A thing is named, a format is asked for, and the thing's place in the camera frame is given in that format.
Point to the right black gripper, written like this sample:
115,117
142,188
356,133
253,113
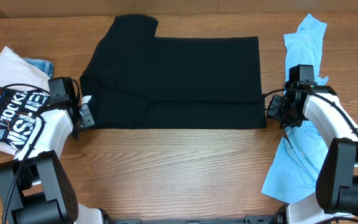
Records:
272,111

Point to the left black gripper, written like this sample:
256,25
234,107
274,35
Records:
88,119

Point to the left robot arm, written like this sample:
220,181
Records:
34,187

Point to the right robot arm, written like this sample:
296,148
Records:
336,194

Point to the light blue t-shirt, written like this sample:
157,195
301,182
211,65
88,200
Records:
302,151

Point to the black printed folded t-shirt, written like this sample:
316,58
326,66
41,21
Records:
18,112

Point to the folded white garment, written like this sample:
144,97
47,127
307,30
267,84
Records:
15,70

